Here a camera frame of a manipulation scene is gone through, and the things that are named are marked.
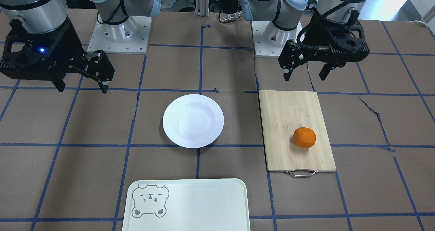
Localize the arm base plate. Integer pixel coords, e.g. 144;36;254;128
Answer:
87;16;152;55
251;21;302;58

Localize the white bear tray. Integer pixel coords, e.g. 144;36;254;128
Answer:
122;178;250;231

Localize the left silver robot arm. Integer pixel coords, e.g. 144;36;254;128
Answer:
242;0;370;81

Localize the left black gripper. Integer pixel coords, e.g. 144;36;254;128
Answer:
278;18;370;82

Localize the orange fruit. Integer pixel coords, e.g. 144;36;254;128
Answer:
292;127;316;148

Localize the wooden cutting board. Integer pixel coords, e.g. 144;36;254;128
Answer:
259;90;336;177

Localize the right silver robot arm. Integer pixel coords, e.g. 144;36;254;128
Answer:
1;0;161;93

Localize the black power brick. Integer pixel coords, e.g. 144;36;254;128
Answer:
222;0;238;13

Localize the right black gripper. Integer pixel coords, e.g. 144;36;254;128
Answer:
1;17;115;94

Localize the white round plate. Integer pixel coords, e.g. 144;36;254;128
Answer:
162;94;224;148

